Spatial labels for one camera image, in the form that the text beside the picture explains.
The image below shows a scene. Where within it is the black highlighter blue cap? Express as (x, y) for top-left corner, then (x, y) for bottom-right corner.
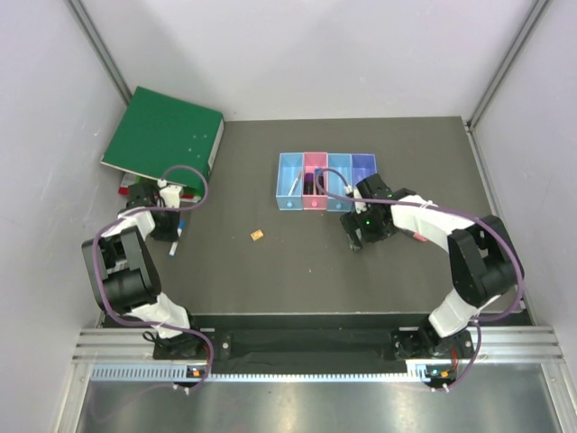
(314, 168), (325, 195)

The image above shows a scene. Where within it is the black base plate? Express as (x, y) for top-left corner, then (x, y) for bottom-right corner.
(151, 327), (477, 362)

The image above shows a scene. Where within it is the aluminium front rail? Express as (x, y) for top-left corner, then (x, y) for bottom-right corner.
(72, 327), (563, 369)

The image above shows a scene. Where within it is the purple drawer box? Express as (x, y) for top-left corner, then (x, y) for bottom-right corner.
(352, 153), (377, 185)

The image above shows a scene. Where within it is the small orange eraser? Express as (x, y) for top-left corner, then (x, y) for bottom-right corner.
(251, 230), (264, 241)

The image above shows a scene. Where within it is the aluminium frame post right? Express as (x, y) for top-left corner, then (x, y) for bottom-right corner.
(465, 0), (552, 132)

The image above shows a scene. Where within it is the light blue drawer box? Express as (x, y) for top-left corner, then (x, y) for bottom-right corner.
(326, 153), (353, 213)
(275, 152), (304, 211)

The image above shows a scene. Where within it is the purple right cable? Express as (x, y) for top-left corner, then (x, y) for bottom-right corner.
(314, 167), (527, 392)

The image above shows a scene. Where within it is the red and green folder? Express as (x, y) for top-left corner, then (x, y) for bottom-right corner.
(118, 172), (200, 203)

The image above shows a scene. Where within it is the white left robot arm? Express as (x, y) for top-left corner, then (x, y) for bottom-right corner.
(81, 180), (205, 358)

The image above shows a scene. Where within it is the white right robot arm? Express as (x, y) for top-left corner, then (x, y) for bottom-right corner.
(341, 174), (524, 357)

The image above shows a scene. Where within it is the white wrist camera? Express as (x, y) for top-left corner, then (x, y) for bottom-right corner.
(344, 186), (368, 215)
(157, 180), (183, 208)

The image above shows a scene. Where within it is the pink drawer box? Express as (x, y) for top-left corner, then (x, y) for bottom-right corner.
(302, 152), (327, 210)

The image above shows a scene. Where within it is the aluminium frame post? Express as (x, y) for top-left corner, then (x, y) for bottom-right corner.
(465, 0), (552, 132)
(64, 0), (133, 106)

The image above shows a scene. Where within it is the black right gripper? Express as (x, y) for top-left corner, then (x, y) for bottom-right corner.
(341, 205), (398, 252)

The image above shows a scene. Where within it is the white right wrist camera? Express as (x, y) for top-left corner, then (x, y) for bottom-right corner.
(344, 186), (368, 215)

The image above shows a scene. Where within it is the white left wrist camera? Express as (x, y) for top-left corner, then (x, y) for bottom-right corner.
(157, 180), (183, 208)

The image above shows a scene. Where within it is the colourful tube pink cap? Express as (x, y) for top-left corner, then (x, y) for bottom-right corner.
(403, 230), (427, 242)

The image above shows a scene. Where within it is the white slotted cable duct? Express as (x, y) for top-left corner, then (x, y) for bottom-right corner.
(89, 358), (456, 384)

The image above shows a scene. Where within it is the green ring binder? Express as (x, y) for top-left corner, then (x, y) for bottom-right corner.
(99, 86), (225, 189)

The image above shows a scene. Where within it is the white marker blue cap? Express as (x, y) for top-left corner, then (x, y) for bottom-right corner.
(169, 220), (186, 257)

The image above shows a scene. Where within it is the white pencil orange tip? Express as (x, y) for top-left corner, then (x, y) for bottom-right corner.
(288, 171), (302, 197)

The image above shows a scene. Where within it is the aluminium frame post left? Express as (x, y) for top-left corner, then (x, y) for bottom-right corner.
(64, 0), (133, 106)

